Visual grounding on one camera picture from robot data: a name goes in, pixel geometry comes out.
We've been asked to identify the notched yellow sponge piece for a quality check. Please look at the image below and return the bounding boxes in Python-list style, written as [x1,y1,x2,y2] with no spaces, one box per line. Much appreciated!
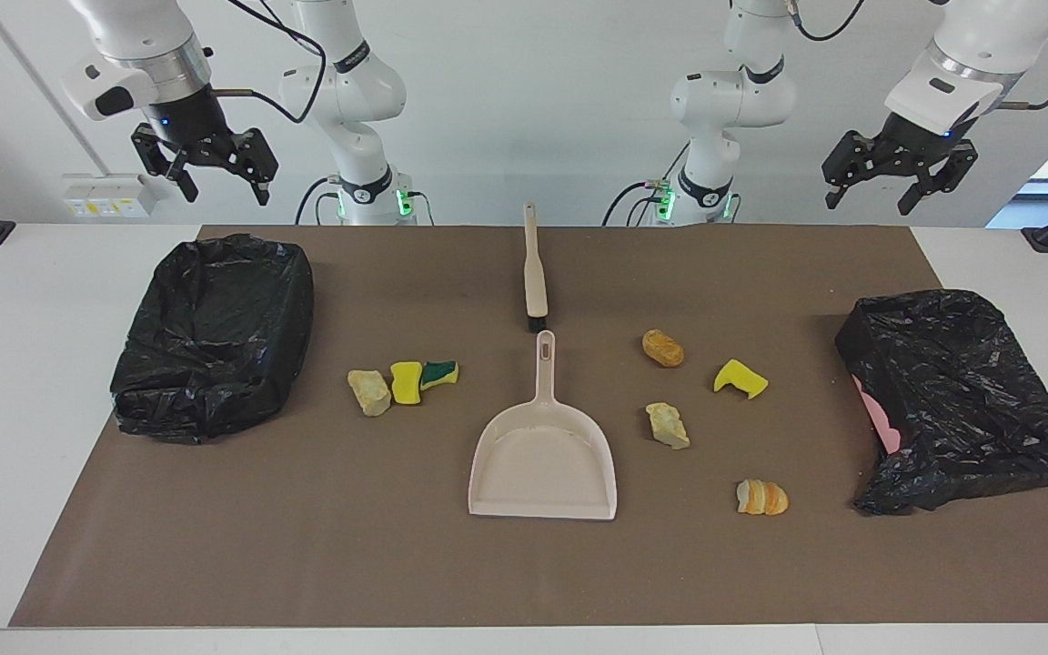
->
[713,359,770,400]

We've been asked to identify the beige layered trash chunk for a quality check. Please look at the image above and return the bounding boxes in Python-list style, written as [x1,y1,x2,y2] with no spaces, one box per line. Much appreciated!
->
[347,368,392,418]

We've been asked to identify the brown round bread piece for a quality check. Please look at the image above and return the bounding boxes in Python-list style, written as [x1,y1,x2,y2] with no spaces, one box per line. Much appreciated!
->
[641,329,685,368]

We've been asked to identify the beige crumbly trash chunk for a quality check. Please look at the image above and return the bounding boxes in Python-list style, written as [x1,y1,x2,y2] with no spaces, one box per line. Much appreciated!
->
[645,402,691,450]

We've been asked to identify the beige hand brush black bristles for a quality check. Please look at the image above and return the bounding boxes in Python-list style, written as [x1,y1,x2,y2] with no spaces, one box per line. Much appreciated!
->
[522,203,550,333]

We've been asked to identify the orange striped trash piece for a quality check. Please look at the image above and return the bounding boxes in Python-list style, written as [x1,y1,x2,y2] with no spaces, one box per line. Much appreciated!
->
[736,479,790,517]

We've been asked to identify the beige plastic dustpan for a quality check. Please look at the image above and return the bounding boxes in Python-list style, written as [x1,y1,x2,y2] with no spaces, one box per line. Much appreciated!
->
[468,330,618,521]

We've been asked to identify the black bag lined bin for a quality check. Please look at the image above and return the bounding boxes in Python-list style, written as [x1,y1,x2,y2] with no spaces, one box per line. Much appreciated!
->
[110,234,316,445]

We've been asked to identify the black trash bag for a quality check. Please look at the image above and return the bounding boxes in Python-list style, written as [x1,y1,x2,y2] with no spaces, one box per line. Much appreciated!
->
[834,289,1048,517]

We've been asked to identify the pink plastic bin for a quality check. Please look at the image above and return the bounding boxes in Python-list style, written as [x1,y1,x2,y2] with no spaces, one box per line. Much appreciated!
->
[854,378,902,456]

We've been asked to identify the brown table mat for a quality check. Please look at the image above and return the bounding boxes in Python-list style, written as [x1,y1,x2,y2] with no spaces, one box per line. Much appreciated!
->
[8,225,1048,629]

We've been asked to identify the black right base cable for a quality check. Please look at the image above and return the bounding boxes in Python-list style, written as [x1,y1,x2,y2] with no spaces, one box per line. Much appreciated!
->
[295,177,343,226]

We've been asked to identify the black base cable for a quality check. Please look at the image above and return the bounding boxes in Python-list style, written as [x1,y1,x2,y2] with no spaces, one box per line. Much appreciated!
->
[295,177,343,226]
[603,141,690,227]

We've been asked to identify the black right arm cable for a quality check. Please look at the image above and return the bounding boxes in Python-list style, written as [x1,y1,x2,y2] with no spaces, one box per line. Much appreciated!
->
[213,0,328,125]

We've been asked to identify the white wall socket box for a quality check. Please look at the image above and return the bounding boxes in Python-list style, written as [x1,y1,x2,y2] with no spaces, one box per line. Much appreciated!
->
[62,173,158,219]

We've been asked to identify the white wall cable conduit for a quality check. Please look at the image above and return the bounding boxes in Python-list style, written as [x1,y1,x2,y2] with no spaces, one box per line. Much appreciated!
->
[0,0,111,176]

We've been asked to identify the black left base cable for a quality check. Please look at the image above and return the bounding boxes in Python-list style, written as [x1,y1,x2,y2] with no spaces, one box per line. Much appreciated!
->
[603,141,690,227]

